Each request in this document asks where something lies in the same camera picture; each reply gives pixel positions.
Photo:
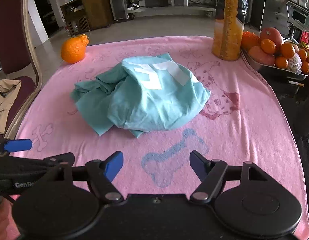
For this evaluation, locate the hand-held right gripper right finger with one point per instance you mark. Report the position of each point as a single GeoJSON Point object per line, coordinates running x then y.
{"type": "Point", "coordinates": [198, 165]}

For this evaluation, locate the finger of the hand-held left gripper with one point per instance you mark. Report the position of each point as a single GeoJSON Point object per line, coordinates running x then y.
{"type": "Point", "coordinates": [62, 158]}
{"type": "Point", "coordinates": [18, 145]}

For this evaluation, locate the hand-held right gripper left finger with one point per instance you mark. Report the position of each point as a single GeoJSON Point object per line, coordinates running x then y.
{"type": "Point", "coordinates": [114, 165]}

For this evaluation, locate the teal t-shirt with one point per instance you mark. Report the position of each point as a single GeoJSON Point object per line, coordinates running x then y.
{"type": "Point", "coordinates": [144, 100]}

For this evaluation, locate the person's left hand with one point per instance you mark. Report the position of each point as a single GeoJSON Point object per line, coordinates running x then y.
{"type": "Point", "coordinates": [0, 222]}

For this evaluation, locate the beige cloth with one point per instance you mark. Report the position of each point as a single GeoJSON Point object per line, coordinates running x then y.
{"type": "Point", "coordinates": [4, 105]}

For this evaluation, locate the pink printed blanket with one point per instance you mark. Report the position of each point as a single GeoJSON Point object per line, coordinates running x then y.
{"type": "Point", "coordinates": [244, 135]}

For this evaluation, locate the bumpy orange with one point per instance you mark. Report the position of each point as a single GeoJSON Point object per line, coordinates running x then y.
{"type": "Point", "coordinates": [73, 51]}

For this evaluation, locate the metal fruit tray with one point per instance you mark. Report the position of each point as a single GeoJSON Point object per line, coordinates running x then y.
{"type": "Point", "coordinates": [269, 69]}

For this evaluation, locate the large reddish round fruit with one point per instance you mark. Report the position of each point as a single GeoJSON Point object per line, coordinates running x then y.
{"type": "Point", "coordinates": [272, 36]}
{"type": "Point", "coordinates": [260, 55]}

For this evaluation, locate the cigarette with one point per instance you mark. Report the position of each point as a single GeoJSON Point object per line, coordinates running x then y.
{"type": "Point", "coordinates": [295, 83]}

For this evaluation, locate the fruit in white foam net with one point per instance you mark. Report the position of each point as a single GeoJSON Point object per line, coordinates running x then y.
{"type": "Point", "coordinates": [295, 62]}

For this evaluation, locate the tray of assorted fruit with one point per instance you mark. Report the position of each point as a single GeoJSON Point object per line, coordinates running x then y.
{"type": "Point", "coordinates": [287, 50]}

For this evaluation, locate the wooden cabinet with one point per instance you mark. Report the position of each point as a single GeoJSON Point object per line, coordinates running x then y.
{"type": "Point", "coordinates": [94, 10]}

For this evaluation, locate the grey shelf unit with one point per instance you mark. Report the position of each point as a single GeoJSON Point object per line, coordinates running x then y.
{"type": "Point", "coordinates": [167, 9]}

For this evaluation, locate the black cabinet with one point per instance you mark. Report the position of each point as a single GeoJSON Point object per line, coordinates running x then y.
{"type": "Point", "coordinates": [264, 10]}

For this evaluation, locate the phone holder on stand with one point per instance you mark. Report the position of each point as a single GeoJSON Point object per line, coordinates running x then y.
{"type": "Point", "coordinates": [298, 15]}

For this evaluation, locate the maroon chair with gold frame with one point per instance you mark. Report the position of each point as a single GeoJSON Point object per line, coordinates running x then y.
{"type": "Point", "coordinates": [9, 17]}

